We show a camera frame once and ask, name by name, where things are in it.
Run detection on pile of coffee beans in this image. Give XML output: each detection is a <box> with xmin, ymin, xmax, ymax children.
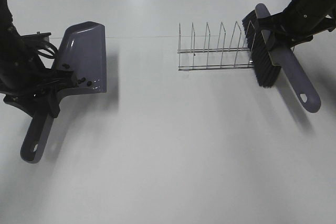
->
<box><xmin>61</xmin><ymin>63</ymin><xmax>89</xmax><ymax>87</ymax></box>

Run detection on chrome wire dish rack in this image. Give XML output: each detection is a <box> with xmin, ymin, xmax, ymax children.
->
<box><xmin>177</xmin><ymin>22</ymin><xmax>254</xmax><ymax>71</ymax></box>

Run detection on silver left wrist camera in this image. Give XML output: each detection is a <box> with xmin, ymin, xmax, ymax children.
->
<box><xmin>22</xmin><ymin>32</ymin><xmax>52</xmax><ymax>43</ymax></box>

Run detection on purple plastic dustpan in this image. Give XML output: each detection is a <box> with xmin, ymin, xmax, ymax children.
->
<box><xmin>20</xmin><ymin>22</ymin><xmax>107</xmax><ymax>164</ymax></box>

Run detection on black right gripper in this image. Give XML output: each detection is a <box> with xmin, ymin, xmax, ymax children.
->
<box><xmin>258</xmin><ymin>3</ymin><xmax>335</xmax><ymax>51</ymax></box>

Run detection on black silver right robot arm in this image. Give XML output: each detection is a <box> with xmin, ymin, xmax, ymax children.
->
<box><xmin>257</xmin><ymin>0</ymin><xmax>335</xmax><ymax>50</ymax></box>

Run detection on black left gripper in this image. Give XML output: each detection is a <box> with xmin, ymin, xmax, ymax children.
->
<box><xmin>3</xmin><ymin>69</ymin><xmax>78</xmax><ymax>118</ymax></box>

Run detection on purple brush black bristles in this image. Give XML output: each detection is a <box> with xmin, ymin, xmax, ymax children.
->
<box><xmin>242</xmin><ymin>4</ymin><xmax>321</xmax><ymax>113</ymax></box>

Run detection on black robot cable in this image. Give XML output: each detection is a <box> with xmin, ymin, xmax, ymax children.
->
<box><xmin>36</xmin><ymin>40</ymin><xmax>60</xmax><ymax>59</ymax></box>

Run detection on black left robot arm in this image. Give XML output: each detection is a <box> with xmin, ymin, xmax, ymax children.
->
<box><xmin>1</xmin><ymin>0</ymin><xmax>77</xmax><ymax>118</ymax></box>

